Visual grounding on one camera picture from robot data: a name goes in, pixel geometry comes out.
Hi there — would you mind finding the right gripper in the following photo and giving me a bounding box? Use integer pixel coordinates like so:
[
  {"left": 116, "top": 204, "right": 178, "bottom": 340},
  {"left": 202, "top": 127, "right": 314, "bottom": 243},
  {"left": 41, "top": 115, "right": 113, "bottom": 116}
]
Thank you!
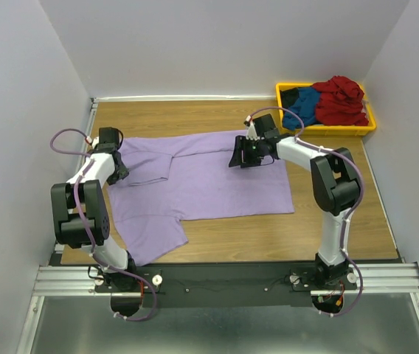
[{"left": 227, "top": 135, "right": 264, "bottom": 168}]

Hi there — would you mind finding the purple t shirt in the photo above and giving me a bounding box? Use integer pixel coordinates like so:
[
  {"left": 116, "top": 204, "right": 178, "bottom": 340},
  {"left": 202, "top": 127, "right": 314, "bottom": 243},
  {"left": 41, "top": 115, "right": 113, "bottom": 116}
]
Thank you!
[{"left": 107, "top": 131, "right": 294, "bottom": 266}]

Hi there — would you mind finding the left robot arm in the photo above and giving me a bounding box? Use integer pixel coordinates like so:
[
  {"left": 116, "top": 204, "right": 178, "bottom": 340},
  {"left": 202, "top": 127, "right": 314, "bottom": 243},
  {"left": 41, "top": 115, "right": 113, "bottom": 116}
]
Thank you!
[{"left": 50, "top": 127, "right": 139, "bottom": 292}]

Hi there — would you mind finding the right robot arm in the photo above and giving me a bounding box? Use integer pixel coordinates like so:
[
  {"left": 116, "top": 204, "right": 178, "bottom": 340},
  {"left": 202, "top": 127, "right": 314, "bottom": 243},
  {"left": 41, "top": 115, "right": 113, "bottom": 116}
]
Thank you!
[{"left": 229, "top": 114, "right": 364, "bottom": 289}]

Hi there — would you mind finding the yellow plastic bin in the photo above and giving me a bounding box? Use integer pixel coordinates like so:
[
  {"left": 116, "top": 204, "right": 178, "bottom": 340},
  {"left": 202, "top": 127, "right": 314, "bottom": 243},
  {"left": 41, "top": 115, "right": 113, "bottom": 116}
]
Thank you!
[{"left": 275, "top": 82, "right": 377, "bottom": 136}]

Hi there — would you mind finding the black t shirt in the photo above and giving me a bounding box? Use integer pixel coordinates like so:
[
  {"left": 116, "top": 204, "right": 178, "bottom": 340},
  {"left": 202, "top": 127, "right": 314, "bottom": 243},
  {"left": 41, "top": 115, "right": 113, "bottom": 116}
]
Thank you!
[{"left": 280, "top": 88, "right": 299, "bottom": 109}]

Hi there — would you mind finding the blue t shirt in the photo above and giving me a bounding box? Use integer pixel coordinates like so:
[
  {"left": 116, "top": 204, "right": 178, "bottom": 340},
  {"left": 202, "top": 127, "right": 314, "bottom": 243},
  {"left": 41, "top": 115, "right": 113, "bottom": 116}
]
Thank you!
[{"left": 288, "top": 86, "right": 321, "bottom": 127}]

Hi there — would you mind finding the red t shirt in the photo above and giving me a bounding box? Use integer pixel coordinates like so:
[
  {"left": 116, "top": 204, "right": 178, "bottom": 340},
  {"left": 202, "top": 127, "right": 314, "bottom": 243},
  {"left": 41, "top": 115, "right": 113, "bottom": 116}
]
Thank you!
[{"left": 311, "top": 75, "right": 369, "bottom": 126}]

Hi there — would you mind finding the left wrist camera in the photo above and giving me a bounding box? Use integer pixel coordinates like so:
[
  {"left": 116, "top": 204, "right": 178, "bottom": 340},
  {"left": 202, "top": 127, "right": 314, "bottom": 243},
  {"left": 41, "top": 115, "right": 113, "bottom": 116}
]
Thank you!
[{"left": 84, "top": 136, "right": 99, "bottom": 147}]

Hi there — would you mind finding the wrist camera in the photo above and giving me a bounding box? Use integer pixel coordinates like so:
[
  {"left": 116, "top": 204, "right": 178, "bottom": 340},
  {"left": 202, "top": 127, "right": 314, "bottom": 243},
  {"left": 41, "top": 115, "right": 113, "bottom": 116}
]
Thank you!
[
  {"left": 84, "top": 136, "right": 99, "bottom": 147},
  {"left": 244, "top": 115, "right": 260, "bottom": 141}
]

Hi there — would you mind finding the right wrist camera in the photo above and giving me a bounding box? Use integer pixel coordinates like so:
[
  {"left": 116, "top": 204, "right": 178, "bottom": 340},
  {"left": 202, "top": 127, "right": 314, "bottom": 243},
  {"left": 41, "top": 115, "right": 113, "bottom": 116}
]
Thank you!
[{"left": 244, "top": 115, "right": 260, "bottom": 141}]

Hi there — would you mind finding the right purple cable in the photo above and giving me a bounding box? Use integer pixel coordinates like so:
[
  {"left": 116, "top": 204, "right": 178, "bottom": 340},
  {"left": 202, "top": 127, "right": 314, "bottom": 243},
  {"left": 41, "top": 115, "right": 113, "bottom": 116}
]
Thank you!
[{"left": 246, "top": 106, "right": 366, "bottom": 319}]

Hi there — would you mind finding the black mounting base plate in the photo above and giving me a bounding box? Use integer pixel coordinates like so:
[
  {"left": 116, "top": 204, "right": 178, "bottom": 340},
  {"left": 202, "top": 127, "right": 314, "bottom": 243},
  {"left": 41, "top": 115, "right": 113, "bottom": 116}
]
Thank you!
[{"left": 92, "top": 262, "right": 358, "bottom": 315}]

